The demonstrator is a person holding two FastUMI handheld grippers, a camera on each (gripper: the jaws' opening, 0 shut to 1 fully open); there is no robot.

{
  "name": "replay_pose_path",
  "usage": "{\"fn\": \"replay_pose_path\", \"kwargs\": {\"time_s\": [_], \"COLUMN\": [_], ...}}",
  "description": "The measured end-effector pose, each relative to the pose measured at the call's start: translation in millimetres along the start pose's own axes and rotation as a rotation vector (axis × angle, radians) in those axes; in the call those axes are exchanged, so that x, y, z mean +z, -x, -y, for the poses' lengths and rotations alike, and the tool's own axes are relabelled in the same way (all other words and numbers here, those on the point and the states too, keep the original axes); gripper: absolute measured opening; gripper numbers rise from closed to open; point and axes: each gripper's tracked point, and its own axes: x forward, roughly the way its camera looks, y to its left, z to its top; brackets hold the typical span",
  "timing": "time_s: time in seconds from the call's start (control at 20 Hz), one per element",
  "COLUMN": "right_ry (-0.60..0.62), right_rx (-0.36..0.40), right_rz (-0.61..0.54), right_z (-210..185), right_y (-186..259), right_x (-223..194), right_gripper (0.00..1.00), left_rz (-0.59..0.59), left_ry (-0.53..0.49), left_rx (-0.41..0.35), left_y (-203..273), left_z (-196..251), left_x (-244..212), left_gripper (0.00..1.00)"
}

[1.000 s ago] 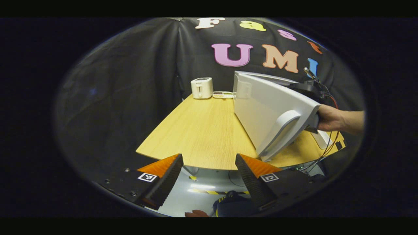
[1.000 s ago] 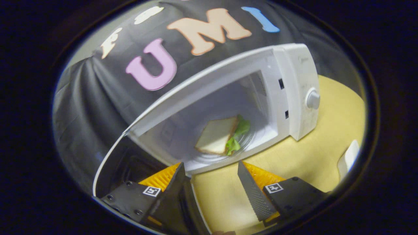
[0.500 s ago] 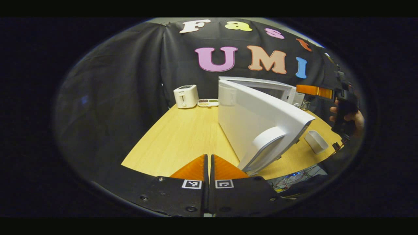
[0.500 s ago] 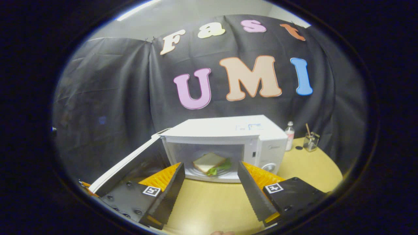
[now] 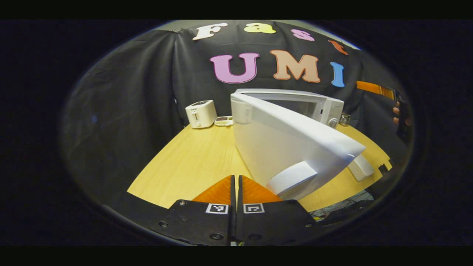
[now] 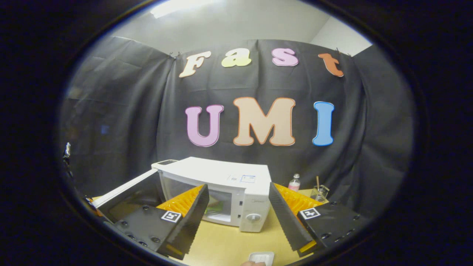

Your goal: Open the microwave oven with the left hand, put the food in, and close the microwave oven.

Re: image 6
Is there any white rectangular tray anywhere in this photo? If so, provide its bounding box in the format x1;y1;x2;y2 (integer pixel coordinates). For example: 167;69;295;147
248;252;275;266

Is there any sandwich with lettuce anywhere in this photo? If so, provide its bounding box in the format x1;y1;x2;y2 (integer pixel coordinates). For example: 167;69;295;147
204;199;231;216

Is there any clear glass jar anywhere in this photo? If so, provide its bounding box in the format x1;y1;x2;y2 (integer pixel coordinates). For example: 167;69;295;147
310;185;330;203

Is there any white microwave oven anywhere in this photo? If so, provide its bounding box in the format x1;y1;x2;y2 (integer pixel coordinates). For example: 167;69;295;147
92;157;272;233

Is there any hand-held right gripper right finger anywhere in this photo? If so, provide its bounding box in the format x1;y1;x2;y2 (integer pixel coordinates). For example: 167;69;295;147
269;182;370;258

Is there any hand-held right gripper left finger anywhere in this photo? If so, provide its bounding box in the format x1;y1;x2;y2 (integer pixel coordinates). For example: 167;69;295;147
111;184;210;260

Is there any black backdrop cloth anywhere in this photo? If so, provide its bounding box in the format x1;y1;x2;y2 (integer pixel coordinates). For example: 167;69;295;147
61;35;414;222

